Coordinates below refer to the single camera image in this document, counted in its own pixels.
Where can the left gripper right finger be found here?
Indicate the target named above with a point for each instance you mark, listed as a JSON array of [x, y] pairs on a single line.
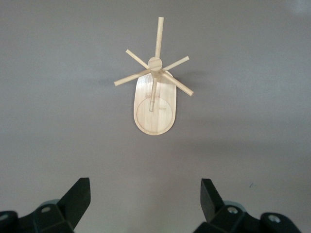
[[211, 201]]

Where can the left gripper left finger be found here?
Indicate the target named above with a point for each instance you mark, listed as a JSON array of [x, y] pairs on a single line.
[[73, 201]]

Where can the wooden cup rack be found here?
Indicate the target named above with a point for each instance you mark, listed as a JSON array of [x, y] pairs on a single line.
[[154, 114]]

